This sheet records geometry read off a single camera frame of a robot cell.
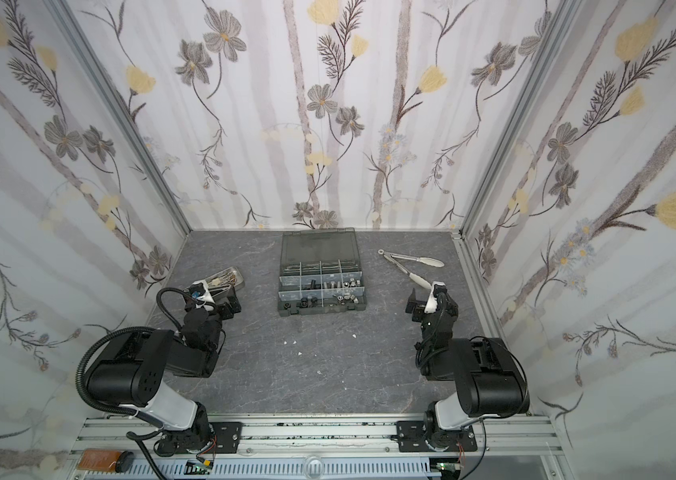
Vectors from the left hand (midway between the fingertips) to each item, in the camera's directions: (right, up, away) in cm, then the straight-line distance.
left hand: (211, 281), depth 89 cm
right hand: (+65, -1, -1) cm, 65 cm away
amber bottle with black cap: (-14, -39, -22) cm, 47 cm away
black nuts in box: (+27, -8, +9) cm, 30 cm away
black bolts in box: (+30, -3, +12) cm, 33 cm away
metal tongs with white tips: (+73, +6, +22) cm, 77 cm away
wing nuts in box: (+42, -6, +11) cm, 44 cm away
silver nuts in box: (+43, -1, +12) cm, 45 cm away
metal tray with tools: (-1, 0, +17) cm, 17 cm away
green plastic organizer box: (+32, +2, +14) cm, 35 cm away
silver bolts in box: (+36, -2, +14) cm, 39 cm away
